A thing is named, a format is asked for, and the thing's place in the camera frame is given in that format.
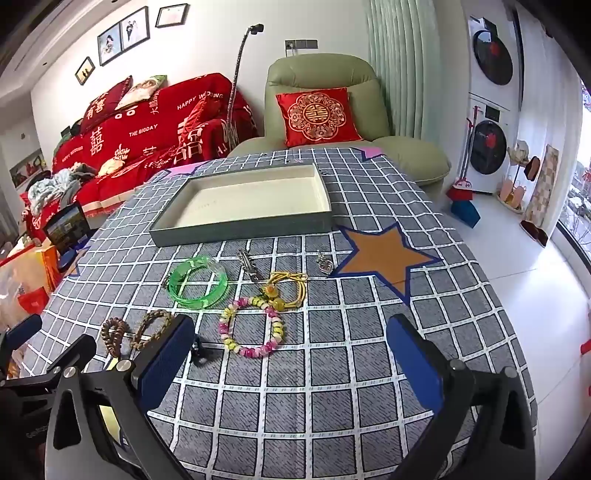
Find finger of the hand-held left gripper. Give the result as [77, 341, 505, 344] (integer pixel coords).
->
[28, 335, 97, 378]
[0, 314, 43, 367]

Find orange shopping bag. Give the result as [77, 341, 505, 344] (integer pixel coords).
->
[0, 242, 63, 324]

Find pink yellow beaded bracelet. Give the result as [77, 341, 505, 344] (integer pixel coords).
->
[218, 295, 287, 358]

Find photo print pillow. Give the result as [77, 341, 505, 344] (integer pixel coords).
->
[115, 74, 168, 112]

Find small black picture frame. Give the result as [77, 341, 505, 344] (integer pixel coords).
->
[75, 56, 96, 86]

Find black framed certificate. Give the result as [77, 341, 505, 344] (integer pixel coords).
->
[154, 4, 191, 28]

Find beige checked panel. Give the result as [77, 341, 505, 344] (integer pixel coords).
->
[526, 144, 560, 227]

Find framed landscape picture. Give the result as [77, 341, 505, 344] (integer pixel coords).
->
[42, 202, 90, 257]

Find grey-green shallow tray box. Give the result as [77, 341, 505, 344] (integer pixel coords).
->
[148, 162, 334, 248]

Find black framed portrait photo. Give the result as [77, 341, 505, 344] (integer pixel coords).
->
[121, 6, 151, 52]
[98, 25, 124, 66]

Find yellow cord bracelet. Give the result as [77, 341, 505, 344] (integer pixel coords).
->
[259, 271, 309, 315]

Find tan wooden bead bracelet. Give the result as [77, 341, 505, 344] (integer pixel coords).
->
[133, 309, 174, 350]

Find white washing machine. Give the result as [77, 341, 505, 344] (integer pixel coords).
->
[466, 92, 518, 195]

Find green translucent bangle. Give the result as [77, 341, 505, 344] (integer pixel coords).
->
[167, 257, 229, 310]

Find green armchair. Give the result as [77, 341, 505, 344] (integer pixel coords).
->
[226, 53, 452, 195]

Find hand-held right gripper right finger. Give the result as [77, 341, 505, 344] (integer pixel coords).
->
[386, 315, 539, 480]

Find cream hat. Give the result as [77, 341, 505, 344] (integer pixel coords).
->
[508, 140, 531, 165]

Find black claw hair clip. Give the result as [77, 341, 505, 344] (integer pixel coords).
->
[188, 336, 215, 367]

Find pile of clothes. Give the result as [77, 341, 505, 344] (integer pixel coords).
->
[28, 168, 98, 215]

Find dark slippers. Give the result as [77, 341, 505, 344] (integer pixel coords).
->
[521, 220, 550, 247]

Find silver metal hair clip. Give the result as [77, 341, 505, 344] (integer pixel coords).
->
[237, 249, 265, 283]

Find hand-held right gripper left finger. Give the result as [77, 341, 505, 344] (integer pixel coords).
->
[45, 315, 197, 480]

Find red broom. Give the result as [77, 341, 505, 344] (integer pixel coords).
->
[445, 105, 481, 201]

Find white dryer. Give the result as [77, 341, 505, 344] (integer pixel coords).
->
[467, 16, 525, 112]

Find pale green curtain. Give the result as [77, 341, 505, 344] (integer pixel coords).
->
[365, 0, 437, 139]

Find grey checked tablecloth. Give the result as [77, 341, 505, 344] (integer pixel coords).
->
[16, 147, 539, 480]

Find blue dustpan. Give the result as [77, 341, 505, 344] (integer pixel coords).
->
[450, 198, 482, 228]

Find orange star marker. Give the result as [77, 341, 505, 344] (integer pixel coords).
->
[333, 220, 445, 305]

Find red embroidered cushion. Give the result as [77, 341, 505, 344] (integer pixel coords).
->
[276, 87, 365, 148]

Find red printed sofa cover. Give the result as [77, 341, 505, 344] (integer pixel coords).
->
[21, 73, 266, 232]

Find dark brown bead bracelet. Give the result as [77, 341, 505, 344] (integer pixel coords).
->
[100, 318, 133, 357]

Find leaning framed photo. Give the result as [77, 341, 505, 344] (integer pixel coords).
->
[9, 148, 44, 189]

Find red sofa pillow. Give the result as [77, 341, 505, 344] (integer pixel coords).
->
[81, 76, 134, 134]

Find cream soft cushion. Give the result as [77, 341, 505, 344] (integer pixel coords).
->
[97, 154, 127, 176]

